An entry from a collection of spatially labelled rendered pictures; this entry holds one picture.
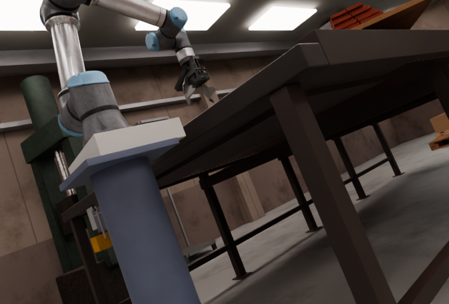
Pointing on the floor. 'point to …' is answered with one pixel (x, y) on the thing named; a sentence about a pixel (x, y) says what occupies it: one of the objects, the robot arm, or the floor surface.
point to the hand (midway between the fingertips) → (201, 105)
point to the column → (138, 223)
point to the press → (38, 147)
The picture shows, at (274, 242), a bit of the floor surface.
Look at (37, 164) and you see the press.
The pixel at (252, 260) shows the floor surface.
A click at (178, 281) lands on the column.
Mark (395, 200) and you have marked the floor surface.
